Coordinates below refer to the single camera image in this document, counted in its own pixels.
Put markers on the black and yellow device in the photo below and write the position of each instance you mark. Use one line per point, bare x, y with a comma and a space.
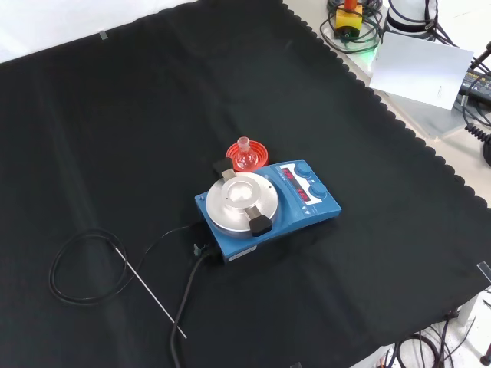
477, 84

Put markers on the clear glass round-bottom flask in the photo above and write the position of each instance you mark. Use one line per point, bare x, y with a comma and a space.
245, 157

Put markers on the yellow stop button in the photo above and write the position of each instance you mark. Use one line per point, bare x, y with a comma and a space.
348, 17

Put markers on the pale board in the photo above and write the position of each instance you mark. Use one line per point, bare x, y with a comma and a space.
420, 71

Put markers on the black bench cloth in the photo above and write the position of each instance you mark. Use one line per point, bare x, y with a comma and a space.
115, 153

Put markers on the thin steel temperature probe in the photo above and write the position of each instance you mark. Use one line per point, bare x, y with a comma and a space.
151, 295

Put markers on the blue-based heater with steel block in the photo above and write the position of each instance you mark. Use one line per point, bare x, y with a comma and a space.
268, 199

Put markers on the red ribbed flask stand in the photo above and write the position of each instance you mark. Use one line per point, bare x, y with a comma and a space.
261, 151

